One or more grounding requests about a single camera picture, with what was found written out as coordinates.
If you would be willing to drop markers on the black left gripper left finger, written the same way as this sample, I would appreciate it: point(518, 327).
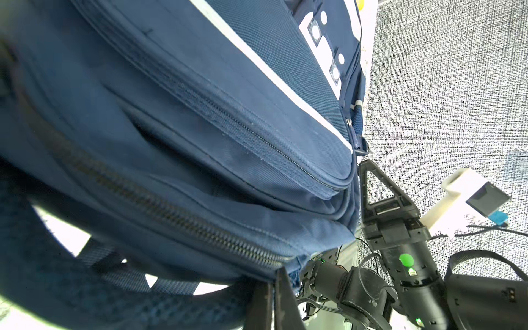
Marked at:
point(259, 313)

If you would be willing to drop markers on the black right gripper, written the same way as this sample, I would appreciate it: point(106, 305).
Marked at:
point(390, 226)

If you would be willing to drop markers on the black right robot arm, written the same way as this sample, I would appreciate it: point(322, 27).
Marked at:
point(367, 301)

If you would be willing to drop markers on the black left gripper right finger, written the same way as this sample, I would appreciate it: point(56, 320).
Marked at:
point(286, 313)

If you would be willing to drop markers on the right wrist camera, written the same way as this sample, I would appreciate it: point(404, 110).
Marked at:
point(468, 196)

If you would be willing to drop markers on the navy blue backpack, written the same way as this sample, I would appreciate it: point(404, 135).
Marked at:
point(161, 158)

